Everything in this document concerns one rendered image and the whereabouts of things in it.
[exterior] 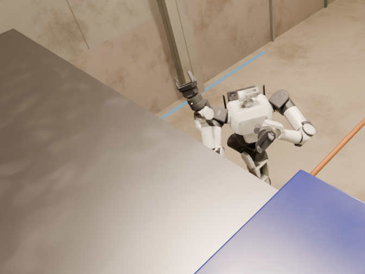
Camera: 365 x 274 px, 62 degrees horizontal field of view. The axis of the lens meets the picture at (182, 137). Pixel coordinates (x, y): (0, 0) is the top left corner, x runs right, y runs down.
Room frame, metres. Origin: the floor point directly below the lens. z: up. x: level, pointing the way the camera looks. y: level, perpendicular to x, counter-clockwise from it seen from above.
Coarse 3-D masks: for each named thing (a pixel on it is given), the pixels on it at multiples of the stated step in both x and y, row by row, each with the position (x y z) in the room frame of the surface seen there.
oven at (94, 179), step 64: (0, 64) 1.43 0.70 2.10; (64, 64) 1.20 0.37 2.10; (0, 128) 0.84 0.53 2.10; (64, 128) 0.73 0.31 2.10; (128, 128) 0.64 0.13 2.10; (0, 192) 0.54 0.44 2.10; (64, 192) 0.48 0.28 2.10; (128, 192) 0.42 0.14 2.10; (192, 192) 0.37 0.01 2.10; (256, 192) 0.33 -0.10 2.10; (0, 256) 0.36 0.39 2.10; (64, 256) 0.32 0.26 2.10; (128, 256) 0.28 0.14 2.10; (192, 256) 0.25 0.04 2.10
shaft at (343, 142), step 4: (364, 120) 1.28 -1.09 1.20; (360, 124) 1.25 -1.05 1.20; (356, 128) 1.23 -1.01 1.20; (360, 128) 1.23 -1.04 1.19; (352, 132) 1.21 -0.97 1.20; (356, 132) 1.21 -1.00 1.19; (348, 136) 1.19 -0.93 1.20; (352, 136) 1.19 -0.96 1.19; (344, 140) 1.17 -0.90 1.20; (348, 140) 1.17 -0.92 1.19; (340, 144) 1.15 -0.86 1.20; (344, 144) 1.15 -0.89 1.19; (336, 148) 1.13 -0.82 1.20; (340, 148) 1.13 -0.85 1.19; (332, 152) 1.11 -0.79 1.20; (336, 152) 1.11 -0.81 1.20; (328, 156) 1.09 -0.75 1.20; (332, 156) 1.09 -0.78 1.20; (324, 160) 1.07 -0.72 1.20; (328, 160) 1.07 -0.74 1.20; (320, 164) 1.05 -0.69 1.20; (324, 164) 1.05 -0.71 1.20; (316, 168) 1.04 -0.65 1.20; (320, 168) 1.03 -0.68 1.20; (312, 172) 1.01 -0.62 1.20; (316, 172) 1.01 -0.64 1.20
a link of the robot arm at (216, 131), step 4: (212, 128) 1.44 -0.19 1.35; (216, 128) 1.44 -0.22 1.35; (220, 128) 1.44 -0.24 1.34; (212, 132) 1.42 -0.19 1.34; (216, 132) 1.41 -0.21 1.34; (220, 132) 1.42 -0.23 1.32; (216, 136) 1.39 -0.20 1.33; (220, 136) 1.40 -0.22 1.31; (216, 140) 1.37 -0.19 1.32; (220, 140) 1.37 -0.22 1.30; (216, 144) 1.35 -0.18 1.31; (220, 144) 1.35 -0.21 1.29; (220, 148) 1.29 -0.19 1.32; (220, 152) 1.26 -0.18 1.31; (224, 152) 1.32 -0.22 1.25; (224, 156) 1.28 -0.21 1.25
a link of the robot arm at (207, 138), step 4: (208, 132) 1.33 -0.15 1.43; (204, 136) 1.32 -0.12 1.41; (208, 136) 1.31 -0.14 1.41; (212, 136) 1.32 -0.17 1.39; (204, 140) 1.31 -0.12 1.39; (208, 140) 1.30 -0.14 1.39; (212, 140) 1.30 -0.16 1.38; (204, 144) 1.30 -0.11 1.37; (208, 144) 1.29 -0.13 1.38; (212, 144) 1.29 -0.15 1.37; (212, 148) 1.28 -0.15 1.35; (216, 148) 1.30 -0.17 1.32
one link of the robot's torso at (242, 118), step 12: (264, 84) 1.61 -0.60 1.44; (228, 96) 1.67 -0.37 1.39; (264, 96) 1.56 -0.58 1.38; (228, 108) 1.56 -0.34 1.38; (240, 108) 1.50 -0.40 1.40; (252, 108) 1.46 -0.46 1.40; (264, 108) 1.44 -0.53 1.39; (228, 120) 1.50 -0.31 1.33; (240, 120) 1.43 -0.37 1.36; (252, 120) 1.42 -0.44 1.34; (264, 120) 1.41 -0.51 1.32; (240, 132) 1.43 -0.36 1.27; (252, 132) 1.42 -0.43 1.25; (252, 144) 1.47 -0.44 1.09
